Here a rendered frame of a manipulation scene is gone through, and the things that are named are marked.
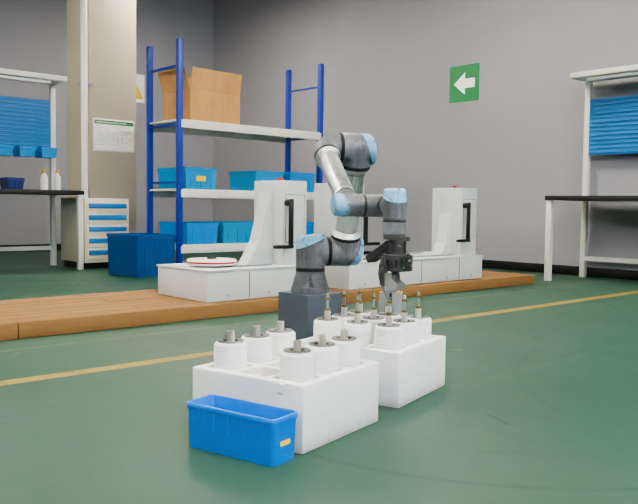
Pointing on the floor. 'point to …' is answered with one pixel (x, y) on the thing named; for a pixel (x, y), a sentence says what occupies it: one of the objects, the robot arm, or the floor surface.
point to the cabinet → (92, 229)
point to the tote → (139, 253)
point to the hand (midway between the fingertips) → (388, 295)
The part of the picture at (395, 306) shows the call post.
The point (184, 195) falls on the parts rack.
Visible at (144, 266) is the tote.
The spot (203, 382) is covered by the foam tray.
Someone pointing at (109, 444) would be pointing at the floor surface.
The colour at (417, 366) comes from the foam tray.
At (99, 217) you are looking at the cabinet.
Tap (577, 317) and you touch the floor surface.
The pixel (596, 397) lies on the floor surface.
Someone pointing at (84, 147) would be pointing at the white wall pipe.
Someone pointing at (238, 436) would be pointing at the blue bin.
